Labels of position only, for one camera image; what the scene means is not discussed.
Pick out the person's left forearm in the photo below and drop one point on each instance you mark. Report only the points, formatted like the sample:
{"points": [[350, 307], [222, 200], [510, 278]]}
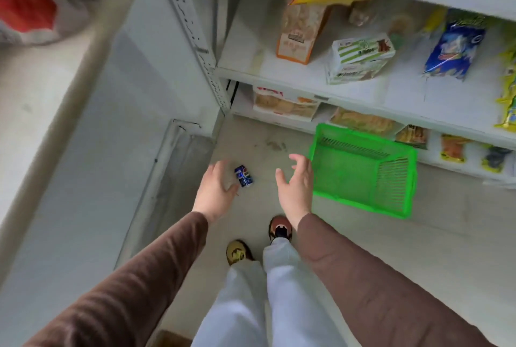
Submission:
{"points": [[129, 294]]}

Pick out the person's right leg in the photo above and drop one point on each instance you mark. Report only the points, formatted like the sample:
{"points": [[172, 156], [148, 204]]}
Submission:
{"points": [[298, 298]]}

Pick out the green white snack box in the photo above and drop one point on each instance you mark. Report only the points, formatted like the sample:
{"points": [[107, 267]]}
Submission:
{"points": [[358, 60]]}

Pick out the dark snack packet yellow label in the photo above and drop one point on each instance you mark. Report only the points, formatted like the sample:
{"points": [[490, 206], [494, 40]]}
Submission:
{"points": [[496, 159]]}

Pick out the person's left hand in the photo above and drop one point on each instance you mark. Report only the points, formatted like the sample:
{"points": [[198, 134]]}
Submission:
{"points": [[211, 197]]}

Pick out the green plastic basket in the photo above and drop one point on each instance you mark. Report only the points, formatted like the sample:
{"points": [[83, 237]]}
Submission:
{"points": [[342, 173]]}

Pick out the small yellow snack packet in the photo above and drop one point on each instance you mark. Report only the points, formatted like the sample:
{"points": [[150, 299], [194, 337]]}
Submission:
{"points": [[435, 20]]}

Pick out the red white plastic bag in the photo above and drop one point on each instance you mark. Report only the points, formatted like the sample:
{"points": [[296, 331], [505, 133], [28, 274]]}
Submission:
{"points": [[28, 4]]}

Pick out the person's left leg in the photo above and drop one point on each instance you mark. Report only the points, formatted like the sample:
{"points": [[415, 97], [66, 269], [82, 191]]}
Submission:
{"points": [[234, 306]]}

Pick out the large fish crisp bag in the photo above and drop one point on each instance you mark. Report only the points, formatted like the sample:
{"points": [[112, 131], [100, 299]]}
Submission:
{"points": [[365, 122], [284, 106]]}

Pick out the yellow rice cracker packet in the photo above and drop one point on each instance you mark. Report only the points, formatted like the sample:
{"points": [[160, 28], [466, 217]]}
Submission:
{"points": [[412, 137]]}

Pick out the person's right hand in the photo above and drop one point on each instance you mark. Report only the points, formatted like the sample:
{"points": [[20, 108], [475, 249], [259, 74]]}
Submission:
{"points": [[298, 193]]}

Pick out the orange snack packet yellow label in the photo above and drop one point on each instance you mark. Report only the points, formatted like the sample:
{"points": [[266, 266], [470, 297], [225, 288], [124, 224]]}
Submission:
{"points": [[454, 149]]}

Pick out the person's right forearm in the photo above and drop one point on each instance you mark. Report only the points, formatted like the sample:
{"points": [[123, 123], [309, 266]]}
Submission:
{"points": [[383, 298]]}

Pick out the blue snack bag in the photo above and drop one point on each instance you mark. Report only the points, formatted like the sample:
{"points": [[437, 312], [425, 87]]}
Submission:
{"points": [[455, 48]]}

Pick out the clear pastry bag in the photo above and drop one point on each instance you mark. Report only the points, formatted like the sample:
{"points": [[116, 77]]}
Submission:
{"points": [[401, 28]]}

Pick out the yellow left shoe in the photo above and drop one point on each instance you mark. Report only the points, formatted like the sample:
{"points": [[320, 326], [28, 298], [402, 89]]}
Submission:
{"points": [[238, 252]]}

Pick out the person's leg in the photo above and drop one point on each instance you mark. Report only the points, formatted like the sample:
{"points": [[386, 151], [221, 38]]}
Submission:
{"points": [[234, 306], [298, 298]]}

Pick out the brown cardboard box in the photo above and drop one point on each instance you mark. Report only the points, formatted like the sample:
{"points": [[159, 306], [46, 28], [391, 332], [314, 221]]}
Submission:
{"points": [[173, 339]]}

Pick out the red right shoe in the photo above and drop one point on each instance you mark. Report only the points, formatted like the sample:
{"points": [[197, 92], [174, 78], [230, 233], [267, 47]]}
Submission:
{"points": [[281, 228]]}

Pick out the Pepsi can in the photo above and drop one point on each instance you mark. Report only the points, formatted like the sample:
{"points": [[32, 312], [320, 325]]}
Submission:
{"points": [[244, 176]]}

